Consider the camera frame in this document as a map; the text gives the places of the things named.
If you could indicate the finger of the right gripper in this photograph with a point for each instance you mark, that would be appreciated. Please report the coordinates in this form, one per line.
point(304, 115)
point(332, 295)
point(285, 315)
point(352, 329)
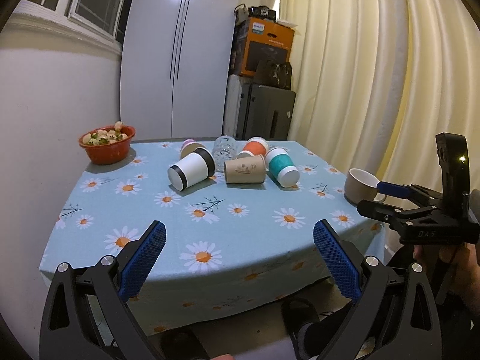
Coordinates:
point(388, 214)
point(416, 194)

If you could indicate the black camera on box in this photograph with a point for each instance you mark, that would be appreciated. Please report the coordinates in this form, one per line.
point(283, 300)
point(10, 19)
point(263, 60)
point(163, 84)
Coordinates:
point(262, 12)

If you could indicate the white double-door wardrobe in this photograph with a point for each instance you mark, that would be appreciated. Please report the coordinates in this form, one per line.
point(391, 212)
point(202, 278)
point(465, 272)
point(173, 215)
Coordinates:
point(174, 67)

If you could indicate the brown kraft paper cup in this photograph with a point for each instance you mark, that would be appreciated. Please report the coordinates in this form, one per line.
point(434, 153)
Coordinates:
point(247, 170)

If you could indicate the teal banded paper cup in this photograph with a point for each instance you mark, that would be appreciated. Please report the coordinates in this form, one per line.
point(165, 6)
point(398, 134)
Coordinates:
point(281, 167)

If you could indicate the clear glass tumbler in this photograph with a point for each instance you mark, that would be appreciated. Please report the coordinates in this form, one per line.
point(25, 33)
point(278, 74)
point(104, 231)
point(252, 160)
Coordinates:
point(224, 148)

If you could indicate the red bowl of fruit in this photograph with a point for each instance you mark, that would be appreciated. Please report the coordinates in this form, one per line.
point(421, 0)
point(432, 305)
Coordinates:
point(108, 145)

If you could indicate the beige ceramic mug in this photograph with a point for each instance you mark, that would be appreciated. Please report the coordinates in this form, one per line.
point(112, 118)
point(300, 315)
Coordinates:
point(361, 185)

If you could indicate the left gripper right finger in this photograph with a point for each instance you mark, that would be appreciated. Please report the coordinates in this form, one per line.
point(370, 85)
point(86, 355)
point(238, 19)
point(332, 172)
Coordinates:
point(393, 306)

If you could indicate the cream curtain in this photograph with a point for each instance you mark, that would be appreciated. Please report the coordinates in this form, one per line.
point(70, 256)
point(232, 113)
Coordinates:
point(377, 80)

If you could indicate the orange cardboard box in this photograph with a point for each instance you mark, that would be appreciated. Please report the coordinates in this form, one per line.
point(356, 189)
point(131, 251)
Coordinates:
point(255, 40)

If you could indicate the dark grey suitcase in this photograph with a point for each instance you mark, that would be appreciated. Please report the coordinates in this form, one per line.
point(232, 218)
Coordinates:
point(264, 111)

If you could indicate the white radiator heater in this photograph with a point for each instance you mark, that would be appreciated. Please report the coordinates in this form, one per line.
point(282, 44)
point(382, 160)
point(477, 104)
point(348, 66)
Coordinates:
point(232, 104)

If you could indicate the pink banded paper cup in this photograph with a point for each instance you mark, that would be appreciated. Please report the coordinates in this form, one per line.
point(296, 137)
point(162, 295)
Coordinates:
point(188, 146)

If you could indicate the black and white paper cup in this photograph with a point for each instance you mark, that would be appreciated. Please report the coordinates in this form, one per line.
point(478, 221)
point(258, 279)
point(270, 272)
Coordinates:
point(196, 167)

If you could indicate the blue daisy tablecloth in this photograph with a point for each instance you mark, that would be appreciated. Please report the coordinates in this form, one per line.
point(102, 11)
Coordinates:
point(228, 249)

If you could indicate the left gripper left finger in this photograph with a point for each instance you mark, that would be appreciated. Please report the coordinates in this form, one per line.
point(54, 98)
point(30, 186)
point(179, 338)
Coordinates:
point(86, 315)

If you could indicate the right hand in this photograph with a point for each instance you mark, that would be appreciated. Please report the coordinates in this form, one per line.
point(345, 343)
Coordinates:
point(465, 259)

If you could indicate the orange banded paper cup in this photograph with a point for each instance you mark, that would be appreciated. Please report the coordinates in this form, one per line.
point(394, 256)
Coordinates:
point(254, 146)

